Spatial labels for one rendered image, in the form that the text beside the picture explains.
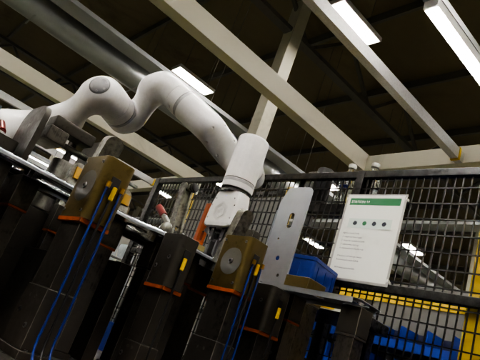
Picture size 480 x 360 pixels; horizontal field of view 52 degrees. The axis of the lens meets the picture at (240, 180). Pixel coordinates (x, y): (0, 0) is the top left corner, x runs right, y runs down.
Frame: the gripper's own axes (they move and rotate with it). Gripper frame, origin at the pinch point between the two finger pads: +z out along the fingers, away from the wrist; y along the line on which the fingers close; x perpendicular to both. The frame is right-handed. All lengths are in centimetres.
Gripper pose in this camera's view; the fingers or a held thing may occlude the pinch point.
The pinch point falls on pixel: (214, 249)
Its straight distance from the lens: 123.1
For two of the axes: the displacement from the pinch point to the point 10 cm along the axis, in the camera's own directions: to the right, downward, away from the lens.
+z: -3.2, 8.9, -3.3
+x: 6.5, 4.6, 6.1
